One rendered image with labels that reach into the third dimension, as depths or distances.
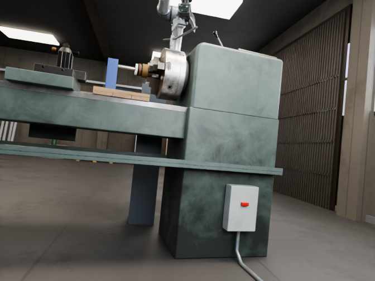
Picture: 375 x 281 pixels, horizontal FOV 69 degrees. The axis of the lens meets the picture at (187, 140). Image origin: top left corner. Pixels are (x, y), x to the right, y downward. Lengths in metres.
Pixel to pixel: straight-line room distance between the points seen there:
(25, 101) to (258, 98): 1.28
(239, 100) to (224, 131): 0.22
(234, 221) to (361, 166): 2.28
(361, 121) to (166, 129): 2.62
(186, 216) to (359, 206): 2.48
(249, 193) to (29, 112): 1.25
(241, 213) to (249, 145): 0.41
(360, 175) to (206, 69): 2.50
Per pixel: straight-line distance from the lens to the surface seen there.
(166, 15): 2.26
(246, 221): 1.67
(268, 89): 1.80
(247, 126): 1.69
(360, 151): 3.64
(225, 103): 1.64
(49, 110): 1.55
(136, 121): 1.54
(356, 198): 3.66
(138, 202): 2.19
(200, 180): 1.58
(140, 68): 1.72
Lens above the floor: 0.62
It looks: 2 degrees up
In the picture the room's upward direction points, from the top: 6 degrees clockwise
